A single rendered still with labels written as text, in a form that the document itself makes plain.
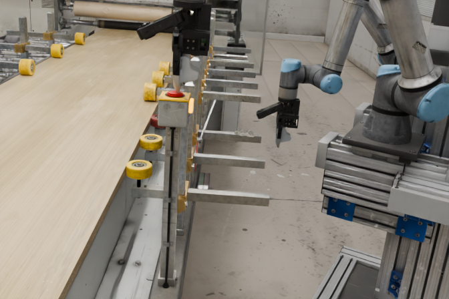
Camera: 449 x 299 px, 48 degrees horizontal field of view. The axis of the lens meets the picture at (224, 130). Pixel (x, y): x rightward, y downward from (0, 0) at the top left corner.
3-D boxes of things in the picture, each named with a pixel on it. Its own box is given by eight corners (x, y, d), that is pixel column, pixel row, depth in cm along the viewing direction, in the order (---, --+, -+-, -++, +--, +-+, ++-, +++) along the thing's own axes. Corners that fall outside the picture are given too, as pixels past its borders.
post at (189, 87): (188, 207, 189) (195, 81, 174) (187, 211, 186) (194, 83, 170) (178, 206, 189) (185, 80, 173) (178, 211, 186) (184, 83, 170)
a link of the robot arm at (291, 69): (307, 61, 196) (286, 61, 193) (303, 89, 199) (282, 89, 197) (298, 57, 203) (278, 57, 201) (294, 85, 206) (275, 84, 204)
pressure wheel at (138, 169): (140, 188, 168) (141, 156, 164) (156, 197, 163) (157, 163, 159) (120, 195, 162) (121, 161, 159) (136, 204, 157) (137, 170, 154)
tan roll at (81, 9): (234, 27, 429) (235, 12, 425) (234, 29, 418) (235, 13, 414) (64, 14, 428) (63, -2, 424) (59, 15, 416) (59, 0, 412)
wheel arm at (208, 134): (260, 142, 211) (261, 133, 210) (260, 145, 208) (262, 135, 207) (156, 135, 211) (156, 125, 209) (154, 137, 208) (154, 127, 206)
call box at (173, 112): (189, 122, 127) (190, 92, 124) (186, 131, 120) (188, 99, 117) (161, 120, 126) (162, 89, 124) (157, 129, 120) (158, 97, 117)
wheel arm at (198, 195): (267, 204, 165) (268, 192, 163) (268, 209, 162) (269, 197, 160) (133, 194, 164) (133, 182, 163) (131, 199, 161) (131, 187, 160)
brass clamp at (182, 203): (190, 194, 168) (190, 180, 166) (186, 214, 155) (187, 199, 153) (171, 193, 168) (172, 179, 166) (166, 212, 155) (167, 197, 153)
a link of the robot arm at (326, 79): (390, -35, 176) (344, 99, 189) (373, -36, 186) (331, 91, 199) (363, -45, 173) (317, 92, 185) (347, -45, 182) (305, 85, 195)
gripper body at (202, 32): (207, 59, 114) (210, 4, 110) (168, 56, 114) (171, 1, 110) (208, 53, 121) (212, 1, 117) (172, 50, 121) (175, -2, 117)
